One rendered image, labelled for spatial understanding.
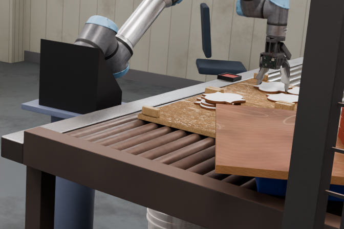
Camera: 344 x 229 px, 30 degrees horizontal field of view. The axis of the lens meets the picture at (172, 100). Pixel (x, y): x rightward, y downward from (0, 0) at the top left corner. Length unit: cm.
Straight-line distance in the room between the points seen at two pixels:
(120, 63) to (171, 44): 417
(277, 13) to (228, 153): 112
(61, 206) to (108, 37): 63
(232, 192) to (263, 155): 11
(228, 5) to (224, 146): 496
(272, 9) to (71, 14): 494
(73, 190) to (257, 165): 116
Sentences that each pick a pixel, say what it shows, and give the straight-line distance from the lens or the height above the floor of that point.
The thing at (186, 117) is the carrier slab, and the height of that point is 94.
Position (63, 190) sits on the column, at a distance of 234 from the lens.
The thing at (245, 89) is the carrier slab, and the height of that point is 94.
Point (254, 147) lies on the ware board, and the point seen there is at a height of 104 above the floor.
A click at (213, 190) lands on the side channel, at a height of 95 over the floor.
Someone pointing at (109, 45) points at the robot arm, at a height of 108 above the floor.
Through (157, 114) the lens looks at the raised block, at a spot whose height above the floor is 95.
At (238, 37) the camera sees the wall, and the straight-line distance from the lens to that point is 628.
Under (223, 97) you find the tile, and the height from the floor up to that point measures 97.
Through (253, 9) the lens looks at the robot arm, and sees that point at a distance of 240.
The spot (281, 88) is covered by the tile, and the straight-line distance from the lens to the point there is 246.
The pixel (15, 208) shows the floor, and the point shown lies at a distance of 360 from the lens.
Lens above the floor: 145
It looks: 14 degrees down
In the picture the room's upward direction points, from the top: 5 degrees clockwise
